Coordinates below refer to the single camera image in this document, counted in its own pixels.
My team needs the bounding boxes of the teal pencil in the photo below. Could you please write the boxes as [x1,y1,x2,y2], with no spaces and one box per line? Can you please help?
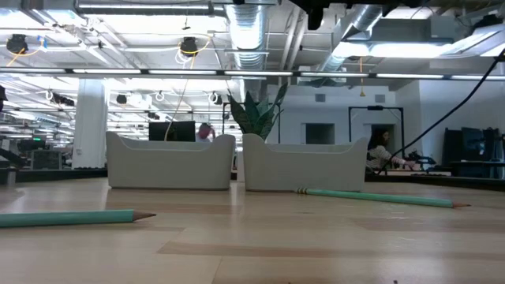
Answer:
[0,209,157,229]
[294,187,472,209]

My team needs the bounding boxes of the snake plant in white pot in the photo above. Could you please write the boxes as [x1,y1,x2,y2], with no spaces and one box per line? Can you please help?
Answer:
[226,81,290,182]

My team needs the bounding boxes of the long ceiling light bar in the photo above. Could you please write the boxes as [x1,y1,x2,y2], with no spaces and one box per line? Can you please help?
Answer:
[0,67,505,80]

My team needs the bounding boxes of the person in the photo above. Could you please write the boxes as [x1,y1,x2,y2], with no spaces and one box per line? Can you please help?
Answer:
[365,129,417,174]
[196,122,217,144]

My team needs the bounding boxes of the grey plastic bin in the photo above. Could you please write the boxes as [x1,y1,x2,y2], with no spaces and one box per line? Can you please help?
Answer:
[105,131,237,191]
[241,133,370,193]

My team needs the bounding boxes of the black computer monitor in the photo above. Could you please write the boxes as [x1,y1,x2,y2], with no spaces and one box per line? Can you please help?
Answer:
[148,120,196,143]

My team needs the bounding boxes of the dark equipment cabinets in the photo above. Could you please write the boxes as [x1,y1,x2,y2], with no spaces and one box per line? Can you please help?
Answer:
[441,126,505,179]

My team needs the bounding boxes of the white column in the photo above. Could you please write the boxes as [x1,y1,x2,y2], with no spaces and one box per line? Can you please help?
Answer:
[72,78,110,170]

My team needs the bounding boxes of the silver ribbed ceiling duct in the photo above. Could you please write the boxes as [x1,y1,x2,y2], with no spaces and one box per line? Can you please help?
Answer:
[224,2,270,73]

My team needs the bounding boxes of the black tube frame stand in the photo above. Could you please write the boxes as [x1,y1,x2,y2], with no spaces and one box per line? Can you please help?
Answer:
[348,105,406,159]

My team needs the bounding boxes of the black ceiling camera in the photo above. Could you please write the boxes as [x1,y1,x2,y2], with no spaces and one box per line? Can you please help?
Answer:
[180,36,200,57]
[6,33,29,55]

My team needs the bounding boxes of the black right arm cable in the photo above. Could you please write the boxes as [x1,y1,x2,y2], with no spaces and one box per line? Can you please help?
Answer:
[376,49,505,175]

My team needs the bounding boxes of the black aluminium table frame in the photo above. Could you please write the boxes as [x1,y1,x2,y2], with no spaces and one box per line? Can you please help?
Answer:
[0,167,505,193]

